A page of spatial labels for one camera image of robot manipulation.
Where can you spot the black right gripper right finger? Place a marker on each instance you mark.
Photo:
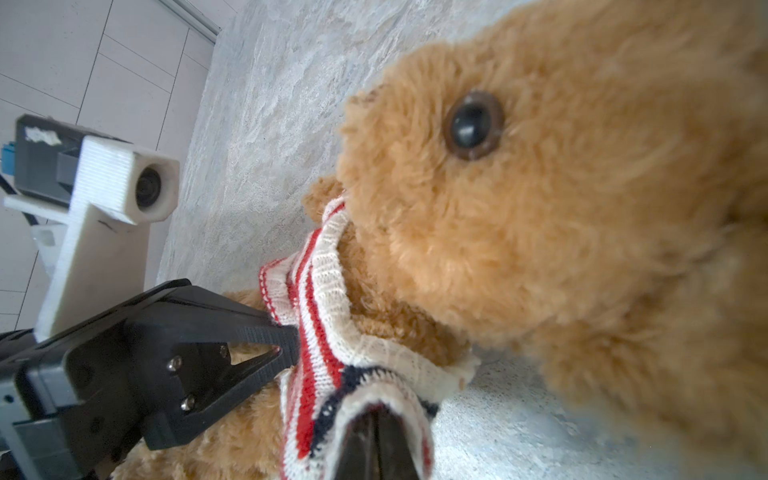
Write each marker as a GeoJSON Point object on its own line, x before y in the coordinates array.
{"type": "Point", "coordinates": [394, 459]}

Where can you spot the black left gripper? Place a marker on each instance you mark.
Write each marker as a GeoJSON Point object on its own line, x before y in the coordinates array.
{"type": "Point", "coordinates": [73, 407]}

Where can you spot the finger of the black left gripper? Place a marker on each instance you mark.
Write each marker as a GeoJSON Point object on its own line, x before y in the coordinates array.
{"type": "Point", "coordinates": [198, 356]}

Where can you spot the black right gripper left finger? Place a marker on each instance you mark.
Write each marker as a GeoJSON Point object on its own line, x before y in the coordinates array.
{"type": "Point", "coordinates": [358, 455]}

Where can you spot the red white striped knit sweater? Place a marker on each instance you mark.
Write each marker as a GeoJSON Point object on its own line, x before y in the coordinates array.
{"type": "Point", "coordinates": [344, 369]}

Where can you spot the brown teddy bear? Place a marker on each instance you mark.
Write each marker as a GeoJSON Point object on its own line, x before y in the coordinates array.
{"type": "Point", "coordinates": [584, 182]}

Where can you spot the aluminium corner profile left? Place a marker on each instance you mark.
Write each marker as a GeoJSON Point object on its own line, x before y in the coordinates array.
{"type": "Point", "coordinates": [196, 20]}

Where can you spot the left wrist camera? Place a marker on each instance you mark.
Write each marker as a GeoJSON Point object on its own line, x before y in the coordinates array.
{"type": "Point", "coordinates": [99, 196]}

